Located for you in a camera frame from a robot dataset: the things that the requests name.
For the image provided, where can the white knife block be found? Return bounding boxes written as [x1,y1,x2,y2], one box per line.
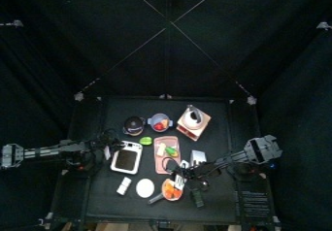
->
[188,148,207,167]

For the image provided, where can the pink frying pan grey handle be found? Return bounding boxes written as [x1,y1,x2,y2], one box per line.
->
[146,177,186,206]

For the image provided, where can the small white box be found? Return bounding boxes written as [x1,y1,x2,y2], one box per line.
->
[115,176,132,196]

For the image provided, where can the yellow toy food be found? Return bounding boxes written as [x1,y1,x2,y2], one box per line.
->
[155,143,167,157]

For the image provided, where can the metal frame pole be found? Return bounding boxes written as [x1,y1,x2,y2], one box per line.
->
[163,0,174,98]

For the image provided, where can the white plate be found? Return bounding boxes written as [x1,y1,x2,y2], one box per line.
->
[135,178,155,199]

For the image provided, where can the white tray black inside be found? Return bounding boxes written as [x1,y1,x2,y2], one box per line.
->
[108,140,144,176]

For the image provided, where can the black pot lid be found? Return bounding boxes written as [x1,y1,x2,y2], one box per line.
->
[123,115,146,132]

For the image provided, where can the black toy pot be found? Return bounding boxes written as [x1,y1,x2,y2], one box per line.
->
[121,115,146,137]

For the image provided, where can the red wooden toy stove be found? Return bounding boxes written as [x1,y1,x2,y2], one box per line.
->
[175,104,212,143]

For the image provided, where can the green toy lime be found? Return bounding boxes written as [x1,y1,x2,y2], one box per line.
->
[139,136,154,147]

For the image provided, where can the black panel white text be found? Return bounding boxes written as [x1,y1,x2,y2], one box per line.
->
[235,180,275,224]

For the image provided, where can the white toy kettle black handle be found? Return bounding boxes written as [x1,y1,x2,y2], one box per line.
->
[180,104,204,130]

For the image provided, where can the orange toy food in pan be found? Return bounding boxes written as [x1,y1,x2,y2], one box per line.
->
[163,181,183,200]

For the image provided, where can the green toy food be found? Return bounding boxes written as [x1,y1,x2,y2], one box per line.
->
[164,146,180,157]

